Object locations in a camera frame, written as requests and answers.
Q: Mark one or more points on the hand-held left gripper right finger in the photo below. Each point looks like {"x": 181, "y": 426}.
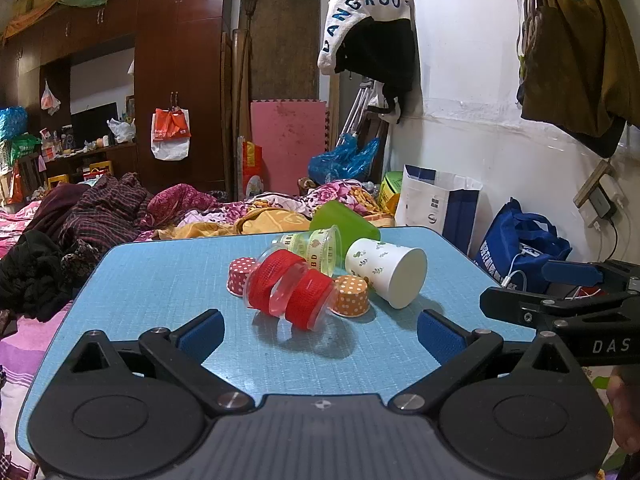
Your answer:
{"x": 440, "y": 334}

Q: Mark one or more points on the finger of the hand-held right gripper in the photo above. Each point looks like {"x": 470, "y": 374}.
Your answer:
{"x": 520, "y": 310}
{"x": 570, "y": 272}

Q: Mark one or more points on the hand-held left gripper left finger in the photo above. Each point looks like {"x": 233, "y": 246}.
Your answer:
{"x": 200, "y": 332}

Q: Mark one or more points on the red polka dot paper cup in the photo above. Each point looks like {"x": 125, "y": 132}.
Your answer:
{"x": 240, "y": 275}

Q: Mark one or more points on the white leaf print paper cup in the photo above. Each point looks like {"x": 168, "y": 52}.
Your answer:
{"x": 387, "y": 270}

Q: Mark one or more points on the clear cup with red mesh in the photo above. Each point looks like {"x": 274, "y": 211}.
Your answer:
{"x": 270, "y": 282}
{"x": 306, "y": 305}

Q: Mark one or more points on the orange polka dot paper cup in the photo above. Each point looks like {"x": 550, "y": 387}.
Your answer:
{"x": 351, "y": 297}

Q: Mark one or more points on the clear cup with green print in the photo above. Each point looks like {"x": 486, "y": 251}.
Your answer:
{"x": 315, "y": 249}

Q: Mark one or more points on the green plastic cup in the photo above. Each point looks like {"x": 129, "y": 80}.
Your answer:
{"x": 345, "y": 220}

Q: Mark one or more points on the person's right hand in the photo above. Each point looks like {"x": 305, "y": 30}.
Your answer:
{"x": 625, "y": 405}

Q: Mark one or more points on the blue tote bag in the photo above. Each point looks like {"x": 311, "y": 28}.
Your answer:
{"x": 520, "y": 242}

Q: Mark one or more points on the white power strip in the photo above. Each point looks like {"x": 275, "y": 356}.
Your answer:
{"x": 600, "y": 200}

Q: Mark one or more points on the yellow blanket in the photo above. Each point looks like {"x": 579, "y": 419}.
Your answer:
{"x": 260, "y": 222}

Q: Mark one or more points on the white and blue paper bag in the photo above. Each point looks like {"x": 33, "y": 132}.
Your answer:
{"x": 435, "y": 205}

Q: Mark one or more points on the green box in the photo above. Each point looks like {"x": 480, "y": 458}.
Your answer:
{"x": 391, "y": 189}

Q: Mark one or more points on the plaid dark cloth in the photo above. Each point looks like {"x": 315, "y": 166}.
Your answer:
{"x": 100, "y": 215}

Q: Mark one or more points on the red and yellow sack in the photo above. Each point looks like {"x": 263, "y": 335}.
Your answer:
{"x": 251, "y": 170}

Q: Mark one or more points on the black cloth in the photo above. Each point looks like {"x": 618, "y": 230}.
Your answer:
{"x": 30, "y": 275}

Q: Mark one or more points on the pile of clothes on bed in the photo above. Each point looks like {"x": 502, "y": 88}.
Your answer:
{"x": 320, "y": 197}

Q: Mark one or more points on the pink striped bedsheet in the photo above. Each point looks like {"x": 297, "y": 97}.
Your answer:
{"x": 15, "y": 360}

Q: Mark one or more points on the orange and white plastic bag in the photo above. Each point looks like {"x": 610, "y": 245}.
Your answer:
{"x": 171, "y": 132}

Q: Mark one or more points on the pink foam mat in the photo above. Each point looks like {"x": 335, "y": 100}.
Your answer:
{"x": 287, "y": 147}

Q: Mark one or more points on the olive hanging jacket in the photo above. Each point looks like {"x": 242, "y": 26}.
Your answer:
{"x": 570, "y": 60}

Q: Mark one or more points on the black television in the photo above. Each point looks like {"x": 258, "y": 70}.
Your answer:
{"x": 94, "y": 122}

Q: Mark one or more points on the metal crutches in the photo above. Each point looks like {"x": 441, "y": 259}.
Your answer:
{"x": 357, "y": 107}

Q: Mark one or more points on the dark wooden wardrobe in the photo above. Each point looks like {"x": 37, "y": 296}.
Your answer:
{"x": 180, "y": 80}

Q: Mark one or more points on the black hanging garment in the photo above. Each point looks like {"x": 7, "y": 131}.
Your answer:
{"x": 382, "y": 65}

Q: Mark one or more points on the small white hanging bag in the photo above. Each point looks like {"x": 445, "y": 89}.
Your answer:
{"x": 49, "y": 97}

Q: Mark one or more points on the light blue plastic bag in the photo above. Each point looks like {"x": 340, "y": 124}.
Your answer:
{"x": 11, "y": 122}

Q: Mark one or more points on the white hooded jacket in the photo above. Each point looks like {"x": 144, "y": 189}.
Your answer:
{"x": 365, "y": 15}

